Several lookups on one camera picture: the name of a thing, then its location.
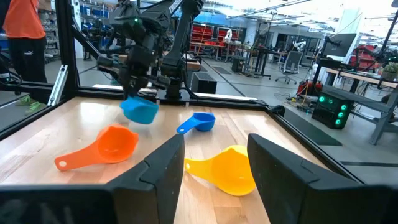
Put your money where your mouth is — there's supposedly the large light blue measuring cup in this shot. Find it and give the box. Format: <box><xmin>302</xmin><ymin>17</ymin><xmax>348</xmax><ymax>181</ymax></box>
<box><xmin>119</xmin><ymin>95</ymin><xmax>160</xmax><ymax>126</ymax></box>

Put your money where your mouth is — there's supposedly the dark monitor on stand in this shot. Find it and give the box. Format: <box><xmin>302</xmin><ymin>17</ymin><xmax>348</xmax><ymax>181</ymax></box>
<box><xmin>322</xmin><ymin>33</ymin><xmax>358</xmax><ymax>58</ymax></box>

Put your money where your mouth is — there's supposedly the red floor machine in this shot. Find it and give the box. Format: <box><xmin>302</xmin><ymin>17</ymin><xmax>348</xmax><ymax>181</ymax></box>
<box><xmin>297</xmin><ymin>79</ymin><xmax>324</xmax><ymax>96</ymax></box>

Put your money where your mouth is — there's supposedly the black bin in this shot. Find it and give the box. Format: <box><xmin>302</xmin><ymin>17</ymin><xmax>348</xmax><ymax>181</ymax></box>
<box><xmin>231</xmin><ymin>55</ymin><xmax>246</xmax><ymax>74</ymax></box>

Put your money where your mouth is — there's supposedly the red cabinet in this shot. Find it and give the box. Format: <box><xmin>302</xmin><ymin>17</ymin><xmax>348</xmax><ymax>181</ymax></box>
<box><xmin>349</xmin><ymin>44</ymin><xmax>382</xmax><ymax>71</ymax></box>

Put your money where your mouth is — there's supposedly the grey bench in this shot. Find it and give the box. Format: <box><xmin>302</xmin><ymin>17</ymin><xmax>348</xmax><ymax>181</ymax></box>
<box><xmin>322</xmin><ymin>85</ymin><xmax>398</xmax><ymax>146</ymax></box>

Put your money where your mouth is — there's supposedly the black box speaker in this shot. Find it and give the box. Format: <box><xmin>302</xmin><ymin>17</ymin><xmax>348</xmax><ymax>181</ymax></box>
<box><xmin>190</xmin><ymin>72</ymin><xmax>218</xmax><ymax>95</ymax></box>

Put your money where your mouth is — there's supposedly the potted plant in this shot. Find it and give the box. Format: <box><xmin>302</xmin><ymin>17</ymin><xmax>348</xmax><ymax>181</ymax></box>
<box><xmin>381</xmin><ymin>61</ymin><xmax>398</xmax><ymax>82</ymax></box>

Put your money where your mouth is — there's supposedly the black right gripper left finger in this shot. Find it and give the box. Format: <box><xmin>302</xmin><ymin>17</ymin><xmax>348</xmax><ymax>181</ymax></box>
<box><xmin>0</xmin><ymin>133</ymin><xmax>185</xmax><ymax>224</ymax></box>

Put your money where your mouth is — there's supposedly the grey office chair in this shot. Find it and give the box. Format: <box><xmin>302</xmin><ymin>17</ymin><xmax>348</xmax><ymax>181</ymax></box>
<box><xmin>275</xmin><ymin>50</ymin><xmax>304</xmax><ymax>85</ymax></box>

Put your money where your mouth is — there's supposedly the black frame bracket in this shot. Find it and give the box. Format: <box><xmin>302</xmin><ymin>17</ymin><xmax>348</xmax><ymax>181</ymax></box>
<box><xmin>269</xmin><ymin>105</ymin><xmax>286</xmax><ymax>118</ymax></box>

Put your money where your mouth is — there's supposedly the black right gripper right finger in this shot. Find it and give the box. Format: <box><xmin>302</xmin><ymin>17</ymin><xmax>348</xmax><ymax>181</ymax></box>
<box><xmin>247</xmin><ymin>133</ymin><xmax>398</xmax><ymax>224</ymax></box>

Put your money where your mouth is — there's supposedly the red storage shelf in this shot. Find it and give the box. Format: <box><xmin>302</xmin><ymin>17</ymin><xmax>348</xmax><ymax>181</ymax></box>
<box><xmin>216</xmin><ymin>26</ymin><xmax>241</xmax><ymax>47</ymax></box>
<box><xmin>189</xmin><ymin>22</ymin><xmax>215</xmax><ymax>52</ymax></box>

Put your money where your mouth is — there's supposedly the wooden workbench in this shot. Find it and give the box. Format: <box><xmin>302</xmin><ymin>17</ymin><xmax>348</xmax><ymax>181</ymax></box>
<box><xmin>325</xmin><ymin>67</ymin><xmax>398</xmax><ymax>94</ymax></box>

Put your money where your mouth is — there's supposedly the person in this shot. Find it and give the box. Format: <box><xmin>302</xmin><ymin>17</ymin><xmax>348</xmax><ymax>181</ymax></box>
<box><xmin>0</xmin><ymin>0</ymin><xmax>48</xmax><ymax>83</ymax></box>

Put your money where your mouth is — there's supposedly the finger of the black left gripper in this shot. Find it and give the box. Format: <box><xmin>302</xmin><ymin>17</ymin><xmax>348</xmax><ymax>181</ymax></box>
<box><xmin>121</xmin><ymin>76</ymin><xmax>137</xmax><ymax>99</ymax></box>
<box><xmin>135</xmin><ymin>77</ymin><xmax>150</xmax><ymax>96</ymax></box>

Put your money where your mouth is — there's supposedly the black table frame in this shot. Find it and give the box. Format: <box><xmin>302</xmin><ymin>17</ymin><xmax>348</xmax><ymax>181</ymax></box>
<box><xmin>0</xmin><ymin>0</ymin><xmax>364</xmax><ymax>185</ymax></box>

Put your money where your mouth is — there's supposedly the orange measuring cup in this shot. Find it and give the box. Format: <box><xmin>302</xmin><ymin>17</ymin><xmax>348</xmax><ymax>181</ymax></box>
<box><xmin>54</xmin><ymin>124</ymin><xmax>140</xmax><ymax>172</ymax></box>

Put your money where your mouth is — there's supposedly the yellow measuring cup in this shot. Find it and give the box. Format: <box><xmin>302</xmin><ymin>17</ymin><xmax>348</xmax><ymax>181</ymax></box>
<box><xmin>183</xmin><ymin>144</ymin><xmax>257</xmax><ymax>197</ymax></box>

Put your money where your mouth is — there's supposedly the silver aluminium brace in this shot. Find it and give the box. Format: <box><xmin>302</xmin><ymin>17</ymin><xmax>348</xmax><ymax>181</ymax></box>
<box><xmin>47</xmin><ymin>64</ymin><xmax>69</xmax><ymax>107</ymax></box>

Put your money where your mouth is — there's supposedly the black computer with green lights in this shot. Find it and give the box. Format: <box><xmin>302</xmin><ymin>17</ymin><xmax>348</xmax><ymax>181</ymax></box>
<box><xmin>311</xmin><ymin>89</ymin><xmax>354</xmax><ymax>130</ymax></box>

